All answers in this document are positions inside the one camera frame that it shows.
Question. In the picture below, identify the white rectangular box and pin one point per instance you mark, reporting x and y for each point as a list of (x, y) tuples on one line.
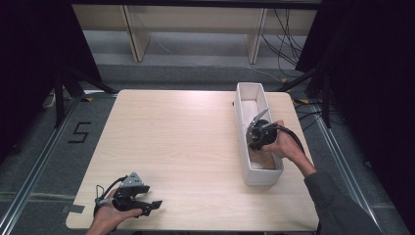
[(243, 130)]

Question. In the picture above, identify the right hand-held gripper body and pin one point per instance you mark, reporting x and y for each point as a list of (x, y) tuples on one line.
[(262, 135)]

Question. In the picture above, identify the black curtain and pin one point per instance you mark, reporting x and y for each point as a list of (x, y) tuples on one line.
[(375, 81), (32, 65)]

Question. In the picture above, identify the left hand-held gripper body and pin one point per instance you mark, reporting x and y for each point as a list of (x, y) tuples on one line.
[(125, 200)]

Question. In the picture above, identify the metal floor rail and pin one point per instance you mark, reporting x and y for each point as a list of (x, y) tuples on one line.
[(339, 153), (36, 166)]

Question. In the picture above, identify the grey tape strip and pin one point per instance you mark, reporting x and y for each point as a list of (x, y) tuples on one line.
[(75, 209)]

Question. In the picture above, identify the person's right hand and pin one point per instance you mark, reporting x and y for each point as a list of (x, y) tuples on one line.
[(287, 145)]

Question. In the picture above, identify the black metal stand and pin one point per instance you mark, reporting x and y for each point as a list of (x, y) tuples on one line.
[(59, 101), (326, 98)]

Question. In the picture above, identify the person's left hand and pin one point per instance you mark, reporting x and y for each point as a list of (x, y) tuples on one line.
[(106, 220)]

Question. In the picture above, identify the beige wooden furniture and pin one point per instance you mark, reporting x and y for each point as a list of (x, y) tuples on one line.
[(195, 18)]

